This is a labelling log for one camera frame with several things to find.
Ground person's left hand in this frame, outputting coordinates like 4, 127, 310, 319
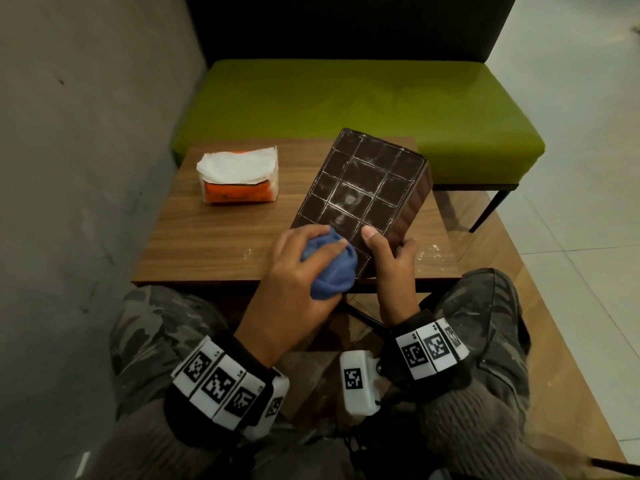
234, 224, 350, 368

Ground person's right hand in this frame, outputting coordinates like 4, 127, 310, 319
360, 224, 422, 328

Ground blue cloth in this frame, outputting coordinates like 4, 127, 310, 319
299, 230, 359, 301

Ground dark brown grid tray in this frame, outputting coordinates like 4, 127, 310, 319
289, 128, 434, 280

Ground person's right forearm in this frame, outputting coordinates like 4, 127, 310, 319
415, 367, 568, 480

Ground person's left forearm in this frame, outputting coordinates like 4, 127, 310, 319
82, 390, 261, 480

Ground wooden side table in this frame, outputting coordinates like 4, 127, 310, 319
131, 136, 464, 296

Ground right wristband with marker tags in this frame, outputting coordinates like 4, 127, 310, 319
380, 317, 471, 395

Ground wristband with marker tags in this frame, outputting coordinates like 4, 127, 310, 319
380, 317, 471, 395
164, 335, 279, 448

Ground orange tissue pack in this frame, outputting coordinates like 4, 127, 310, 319
196, 147, 280, 205

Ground black bench leg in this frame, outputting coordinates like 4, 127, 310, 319
468, 184, 519, 234

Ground green bench seat cushion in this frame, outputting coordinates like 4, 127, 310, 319
171, 58, 546, 186

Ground left wristband with marker tags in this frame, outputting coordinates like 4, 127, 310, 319
164, 335, 279, 448

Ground person's camouflage trousers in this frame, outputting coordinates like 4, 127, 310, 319
109, 267, 532, 421

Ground dark bench backrest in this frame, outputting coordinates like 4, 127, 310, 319
183, 0, 520, 66

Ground black metal rod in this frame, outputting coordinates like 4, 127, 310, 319
590, 457, 640, 478

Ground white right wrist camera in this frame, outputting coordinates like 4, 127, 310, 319
339, 349, 385, 416

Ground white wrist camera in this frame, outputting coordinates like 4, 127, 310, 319
339, 349, 385, 416
242, 370, 291, 442

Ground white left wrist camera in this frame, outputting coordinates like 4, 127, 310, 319
242, 370, 291, 442

